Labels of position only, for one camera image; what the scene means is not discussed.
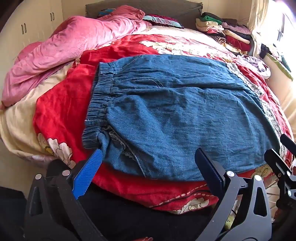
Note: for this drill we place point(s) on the green window sill mat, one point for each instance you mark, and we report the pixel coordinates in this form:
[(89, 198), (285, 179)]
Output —
[(283, 64)]

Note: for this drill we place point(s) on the white wardrobe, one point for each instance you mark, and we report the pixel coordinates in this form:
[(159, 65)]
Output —
[(34, 23)]

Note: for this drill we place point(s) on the stack of folded clothes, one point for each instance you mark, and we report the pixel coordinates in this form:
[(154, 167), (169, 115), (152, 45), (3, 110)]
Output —
[(222, 30)]

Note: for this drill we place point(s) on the red floral blanket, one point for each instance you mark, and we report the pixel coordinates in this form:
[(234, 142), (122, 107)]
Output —
[(60, 109)]

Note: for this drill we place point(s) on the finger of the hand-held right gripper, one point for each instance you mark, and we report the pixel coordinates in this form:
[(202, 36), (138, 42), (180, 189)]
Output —
[(289, 142), (276, 162)]

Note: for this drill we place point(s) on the blue denim pants lace trim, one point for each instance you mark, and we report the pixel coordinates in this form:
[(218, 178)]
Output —
[(173, 115)]

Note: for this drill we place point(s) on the cream fleece blanket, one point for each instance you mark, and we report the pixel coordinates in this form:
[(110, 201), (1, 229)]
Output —
[(18, 125)]

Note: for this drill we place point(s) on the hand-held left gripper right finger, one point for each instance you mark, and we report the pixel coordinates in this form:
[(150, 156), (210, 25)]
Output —
[(208, 168)]

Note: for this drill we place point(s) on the dark cloth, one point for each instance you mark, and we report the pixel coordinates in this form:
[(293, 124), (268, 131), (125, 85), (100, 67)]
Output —
[(138, 222)]

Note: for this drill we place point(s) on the pink duvet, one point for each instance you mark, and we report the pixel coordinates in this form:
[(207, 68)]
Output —
[(69, 46)]

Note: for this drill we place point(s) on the dark red patterned pillow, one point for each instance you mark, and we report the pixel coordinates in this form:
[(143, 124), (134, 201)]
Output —
[(161, 20)]

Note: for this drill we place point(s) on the window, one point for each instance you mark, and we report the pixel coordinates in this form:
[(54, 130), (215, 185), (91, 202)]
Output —
[(281, 30)]

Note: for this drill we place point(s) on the cream curtain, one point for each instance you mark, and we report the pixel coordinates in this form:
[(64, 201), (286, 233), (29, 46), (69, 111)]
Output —
[(256, 18)]

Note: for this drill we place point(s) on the patterned laundry basket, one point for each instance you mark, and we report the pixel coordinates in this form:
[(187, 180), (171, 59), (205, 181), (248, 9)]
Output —
[(259, 66)]

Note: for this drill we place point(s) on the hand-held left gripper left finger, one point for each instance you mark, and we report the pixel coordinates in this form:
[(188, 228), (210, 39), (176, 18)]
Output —
[(89, 171)]

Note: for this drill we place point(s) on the blue patterned pillow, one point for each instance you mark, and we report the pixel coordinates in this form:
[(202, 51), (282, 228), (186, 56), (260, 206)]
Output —
[(106, 12)]

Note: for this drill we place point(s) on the grey upholstered headboard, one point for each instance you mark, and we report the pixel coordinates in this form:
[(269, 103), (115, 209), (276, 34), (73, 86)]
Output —
[(173, 9)]

